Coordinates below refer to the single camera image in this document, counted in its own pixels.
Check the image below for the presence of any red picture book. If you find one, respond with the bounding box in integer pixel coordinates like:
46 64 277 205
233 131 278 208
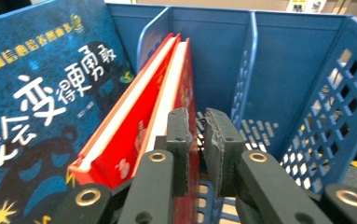
68 32 182 189
132 36 202 224

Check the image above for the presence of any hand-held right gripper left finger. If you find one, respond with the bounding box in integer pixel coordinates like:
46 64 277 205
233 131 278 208
165 106 195 198

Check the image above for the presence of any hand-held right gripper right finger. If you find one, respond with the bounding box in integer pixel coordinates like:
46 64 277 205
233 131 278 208
203 107 246 199

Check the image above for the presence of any blue picture book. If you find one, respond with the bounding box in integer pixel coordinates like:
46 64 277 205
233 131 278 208
0 0 137 224

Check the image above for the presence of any blue plastic file rack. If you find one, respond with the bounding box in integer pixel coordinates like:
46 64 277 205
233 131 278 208
104 3 357 224

